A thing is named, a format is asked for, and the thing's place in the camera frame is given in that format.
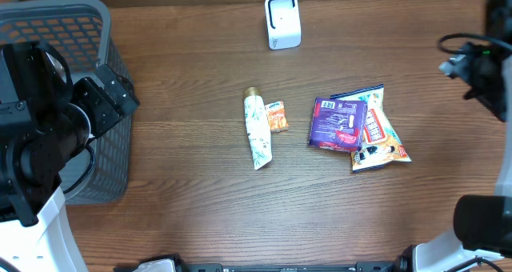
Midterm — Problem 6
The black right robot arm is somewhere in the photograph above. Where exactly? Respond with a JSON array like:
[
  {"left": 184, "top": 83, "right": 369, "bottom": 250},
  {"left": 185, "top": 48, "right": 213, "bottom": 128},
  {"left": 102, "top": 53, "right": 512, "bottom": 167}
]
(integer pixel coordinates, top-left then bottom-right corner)
[{"left": 387, "top": 0, "right": 511, "bottom": 272}]

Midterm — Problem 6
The grey plastic mesh basket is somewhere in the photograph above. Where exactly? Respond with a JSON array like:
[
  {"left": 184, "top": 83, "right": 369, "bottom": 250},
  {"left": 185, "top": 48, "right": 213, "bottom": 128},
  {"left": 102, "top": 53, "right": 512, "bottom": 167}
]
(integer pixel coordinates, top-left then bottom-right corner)
[{"left": 1, "top": 0, "right": 132, "bottom": 205}]

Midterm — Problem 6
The pink purple pad pack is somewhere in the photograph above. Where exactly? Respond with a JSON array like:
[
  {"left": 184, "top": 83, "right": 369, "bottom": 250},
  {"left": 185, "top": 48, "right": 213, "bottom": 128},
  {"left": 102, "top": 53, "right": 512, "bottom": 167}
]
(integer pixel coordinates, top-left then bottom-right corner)
[{"left": 309, "top": 98, "right": 367, "bottom": 153}]

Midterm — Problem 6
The small orange white box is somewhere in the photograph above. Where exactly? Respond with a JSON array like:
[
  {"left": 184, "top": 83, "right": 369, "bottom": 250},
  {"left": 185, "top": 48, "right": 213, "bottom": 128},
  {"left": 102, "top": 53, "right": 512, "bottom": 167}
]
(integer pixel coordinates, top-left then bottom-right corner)
[{"left": 266, "top": 101, "right": 289, "bottom": 133}]

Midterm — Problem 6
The yellow snack chip bag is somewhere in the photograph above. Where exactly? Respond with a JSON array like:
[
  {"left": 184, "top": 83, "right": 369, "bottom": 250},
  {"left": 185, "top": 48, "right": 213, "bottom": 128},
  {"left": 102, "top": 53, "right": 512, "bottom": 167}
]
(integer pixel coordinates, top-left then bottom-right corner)
[{"left": 330, "top": 84, "right": 412, "bottom": 173}]

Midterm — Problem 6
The white bamboo print tube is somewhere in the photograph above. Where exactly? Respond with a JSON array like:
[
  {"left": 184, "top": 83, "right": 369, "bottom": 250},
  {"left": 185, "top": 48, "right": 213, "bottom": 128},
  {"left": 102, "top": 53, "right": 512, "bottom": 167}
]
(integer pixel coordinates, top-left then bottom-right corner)
[{"left": 243, "top": 87, "right": 273, "bottom": 170}]

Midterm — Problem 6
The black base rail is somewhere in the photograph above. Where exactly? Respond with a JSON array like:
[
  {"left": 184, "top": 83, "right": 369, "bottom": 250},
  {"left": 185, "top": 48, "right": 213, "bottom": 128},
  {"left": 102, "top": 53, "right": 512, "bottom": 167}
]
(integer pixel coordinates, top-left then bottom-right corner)
[{"left": 114, "top": 261, "right": 471, "bottom": 272}]

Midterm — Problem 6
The white barcode scanner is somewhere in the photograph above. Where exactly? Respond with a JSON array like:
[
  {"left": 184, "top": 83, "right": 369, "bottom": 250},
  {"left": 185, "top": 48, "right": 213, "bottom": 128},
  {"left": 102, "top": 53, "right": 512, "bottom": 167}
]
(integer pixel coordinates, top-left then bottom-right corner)
[{"left": 264, "top": 0, "right": 302, "bottom": 50}]

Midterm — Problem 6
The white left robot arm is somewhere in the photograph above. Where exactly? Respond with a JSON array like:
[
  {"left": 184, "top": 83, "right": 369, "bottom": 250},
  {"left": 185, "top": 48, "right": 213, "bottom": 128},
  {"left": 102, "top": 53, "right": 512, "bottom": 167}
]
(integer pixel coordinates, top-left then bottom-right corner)
[{"left": 1, "top": 41, "right": 140, "bottom": 271}]

